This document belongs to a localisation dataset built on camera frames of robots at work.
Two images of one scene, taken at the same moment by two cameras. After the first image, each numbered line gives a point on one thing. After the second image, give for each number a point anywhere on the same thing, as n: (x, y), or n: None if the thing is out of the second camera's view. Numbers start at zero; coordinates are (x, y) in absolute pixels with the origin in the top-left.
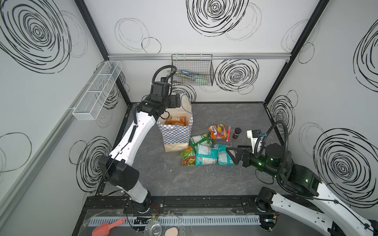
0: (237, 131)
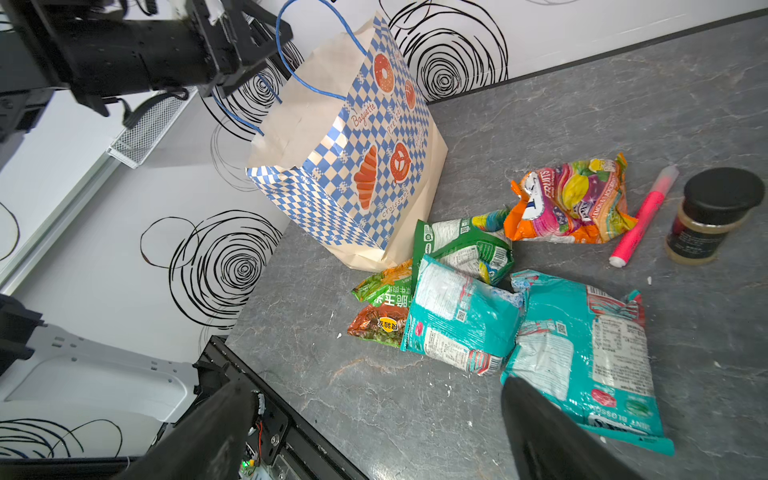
0: (715, 200)
